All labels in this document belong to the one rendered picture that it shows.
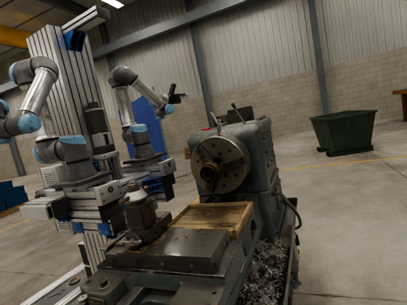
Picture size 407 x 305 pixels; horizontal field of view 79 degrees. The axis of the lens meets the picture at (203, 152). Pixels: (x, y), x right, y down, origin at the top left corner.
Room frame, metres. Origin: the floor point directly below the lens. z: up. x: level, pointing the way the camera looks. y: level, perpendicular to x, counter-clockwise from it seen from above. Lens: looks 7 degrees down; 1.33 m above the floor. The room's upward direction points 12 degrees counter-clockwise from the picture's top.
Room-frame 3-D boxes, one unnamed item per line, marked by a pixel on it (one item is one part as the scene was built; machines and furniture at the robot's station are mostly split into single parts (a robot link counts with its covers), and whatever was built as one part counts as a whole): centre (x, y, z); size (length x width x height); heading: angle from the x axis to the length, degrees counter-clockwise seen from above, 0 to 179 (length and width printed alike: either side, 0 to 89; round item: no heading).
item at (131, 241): (0.84, 0.24, 0.99); 0.20 x 0.10 x 0.05; 156
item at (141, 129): (1.74, 0.41, 1.33); 0.13 x 0.12 x 0.14; 38
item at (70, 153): (1.31, 0.67, 1.33); 0.13 x 0.12 x 0.14; 81
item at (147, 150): (1.74, 0.41, 1.21); 0.15 x 0.15 x 0.10
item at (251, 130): (1.72, -0.23, 1.06); 0.59 x 0.48 x 0.39; 156
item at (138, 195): (0.81, 0.25, 1.13); 0.08 x 0.08 x 0.03
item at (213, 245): (0.78, 0.20, 0.95); 0.43 x 0.17 x 0.05; 66
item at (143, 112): (7.97, 1.88, 1.18); 4.12 x 0.80 x 2.35; 29
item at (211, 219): (1.09, 0.04, 0.89); 0.36 x 0.30 x 0.04; 66
